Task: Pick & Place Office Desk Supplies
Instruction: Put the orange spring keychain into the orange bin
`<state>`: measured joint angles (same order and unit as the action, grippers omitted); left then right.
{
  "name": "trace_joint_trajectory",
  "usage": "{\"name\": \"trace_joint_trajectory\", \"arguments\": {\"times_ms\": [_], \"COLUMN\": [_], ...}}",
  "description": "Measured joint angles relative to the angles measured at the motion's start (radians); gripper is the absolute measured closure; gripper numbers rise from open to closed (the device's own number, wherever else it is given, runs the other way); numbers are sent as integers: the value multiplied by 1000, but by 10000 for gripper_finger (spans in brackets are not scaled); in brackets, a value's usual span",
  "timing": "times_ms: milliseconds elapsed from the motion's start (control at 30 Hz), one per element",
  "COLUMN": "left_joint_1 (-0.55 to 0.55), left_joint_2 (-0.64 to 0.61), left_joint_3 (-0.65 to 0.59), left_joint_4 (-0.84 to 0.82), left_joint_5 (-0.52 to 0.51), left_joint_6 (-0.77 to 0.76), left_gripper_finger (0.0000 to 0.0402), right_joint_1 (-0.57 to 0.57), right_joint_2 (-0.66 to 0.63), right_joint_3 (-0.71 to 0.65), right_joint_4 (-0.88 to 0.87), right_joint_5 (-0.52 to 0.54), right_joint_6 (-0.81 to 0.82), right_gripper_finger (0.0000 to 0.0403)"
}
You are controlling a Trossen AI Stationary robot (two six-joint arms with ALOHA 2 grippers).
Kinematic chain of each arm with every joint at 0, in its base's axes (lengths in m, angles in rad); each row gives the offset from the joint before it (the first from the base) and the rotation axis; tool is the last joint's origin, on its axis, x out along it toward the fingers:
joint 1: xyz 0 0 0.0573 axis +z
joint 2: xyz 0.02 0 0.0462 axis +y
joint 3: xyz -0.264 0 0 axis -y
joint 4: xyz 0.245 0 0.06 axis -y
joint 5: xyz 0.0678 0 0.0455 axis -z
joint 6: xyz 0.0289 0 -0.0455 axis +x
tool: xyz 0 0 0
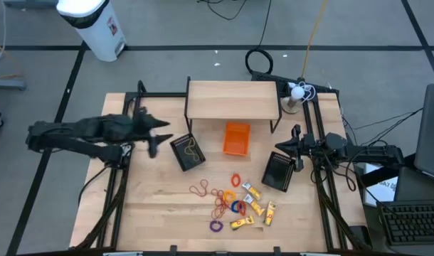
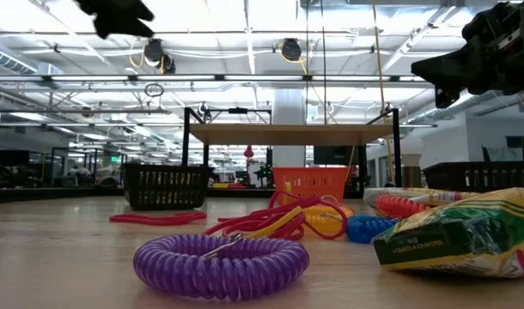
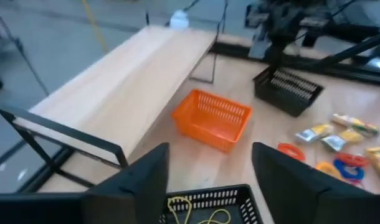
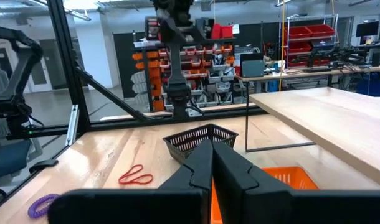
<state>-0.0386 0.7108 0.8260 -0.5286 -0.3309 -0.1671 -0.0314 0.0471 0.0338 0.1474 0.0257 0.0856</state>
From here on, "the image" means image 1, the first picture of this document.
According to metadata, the black plastic mesh basket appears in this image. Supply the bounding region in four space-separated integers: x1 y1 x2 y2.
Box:
169 133 207 173
261 151 297 193

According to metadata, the smartphone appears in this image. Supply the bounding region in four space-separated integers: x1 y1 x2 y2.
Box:
348 224 374 250

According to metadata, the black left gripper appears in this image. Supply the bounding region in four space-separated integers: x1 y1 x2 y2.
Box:
129 106 174 159

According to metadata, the yellow crayon pack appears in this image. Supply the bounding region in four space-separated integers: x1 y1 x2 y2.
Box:
241 181 263 201
263 201 277 226
243 193 265 217
230 215 255 231

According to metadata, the yellow rubber band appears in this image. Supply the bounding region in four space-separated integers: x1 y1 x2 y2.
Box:
184 137 200 161

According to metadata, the wooden shelf riser black frame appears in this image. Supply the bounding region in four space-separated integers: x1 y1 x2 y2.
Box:
184 75 283 134

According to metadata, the orange plastic mesh basket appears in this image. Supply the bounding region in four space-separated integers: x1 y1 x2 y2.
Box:
222 122 252 157

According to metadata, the black side desk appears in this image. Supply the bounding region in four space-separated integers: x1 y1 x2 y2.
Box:
359 152 434 256

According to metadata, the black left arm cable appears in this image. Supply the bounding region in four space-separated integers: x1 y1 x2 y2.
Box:
78 165 113 207

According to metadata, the grey furniture foot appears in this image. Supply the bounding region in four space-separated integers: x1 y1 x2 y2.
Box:
2 0 58 10
0 78 28 92

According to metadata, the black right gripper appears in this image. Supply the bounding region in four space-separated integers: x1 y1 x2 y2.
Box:
275 124 327 173

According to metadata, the thin black floor cable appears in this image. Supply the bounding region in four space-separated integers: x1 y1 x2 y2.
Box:
197 0 248 21

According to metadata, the grey monitor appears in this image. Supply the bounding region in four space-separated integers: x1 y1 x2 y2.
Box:
413 83 434 183

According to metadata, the coiled black floor cable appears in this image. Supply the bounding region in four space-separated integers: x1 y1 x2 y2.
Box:
244 0 275 75

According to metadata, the black computer keyboard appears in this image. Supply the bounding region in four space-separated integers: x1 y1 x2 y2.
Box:
376 200 434 247

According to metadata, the white globe desk lamp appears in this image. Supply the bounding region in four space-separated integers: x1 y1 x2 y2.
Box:
281 85 307 115

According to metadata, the white trash bin black liner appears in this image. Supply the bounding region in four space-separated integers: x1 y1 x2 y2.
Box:
55 0 127 63

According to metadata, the orange floor cable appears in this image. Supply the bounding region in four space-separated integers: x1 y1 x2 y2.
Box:
0 35 25 81

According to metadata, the black aluminium rig frame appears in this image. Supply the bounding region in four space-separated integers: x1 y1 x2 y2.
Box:
74 80 373 254

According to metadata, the yellow cable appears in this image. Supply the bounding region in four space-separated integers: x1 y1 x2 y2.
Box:
300 0 328 81

